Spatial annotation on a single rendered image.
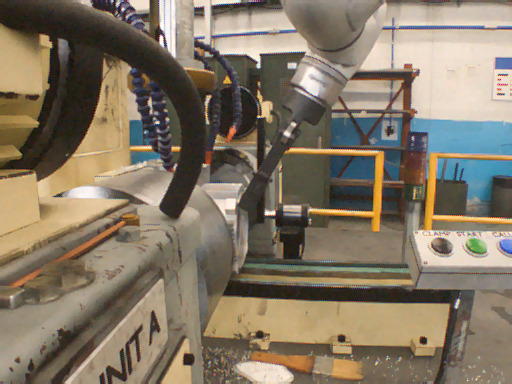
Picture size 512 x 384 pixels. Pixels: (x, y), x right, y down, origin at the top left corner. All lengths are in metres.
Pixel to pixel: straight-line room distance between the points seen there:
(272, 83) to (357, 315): 3.26
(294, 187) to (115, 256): 3.64
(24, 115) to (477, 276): 0.54
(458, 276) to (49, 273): 0.49
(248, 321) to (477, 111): 5.37
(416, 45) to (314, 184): 2.86
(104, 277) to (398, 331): 0.68
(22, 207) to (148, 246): 0.07
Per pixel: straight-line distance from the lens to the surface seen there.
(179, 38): 0.76
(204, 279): 0.41
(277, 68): 3.85
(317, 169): 3.76
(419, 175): 1.07
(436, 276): 0.55
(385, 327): 0.79
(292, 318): 0.76
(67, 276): 0.18
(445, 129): 5.77
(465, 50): 5.92
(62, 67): 0.25
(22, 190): 0.23
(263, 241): 1.23
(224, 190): 0.73
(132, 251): 0.22
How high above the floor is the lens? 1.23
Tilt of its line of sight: 10 degrees down
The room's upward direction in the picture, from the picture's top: straight up
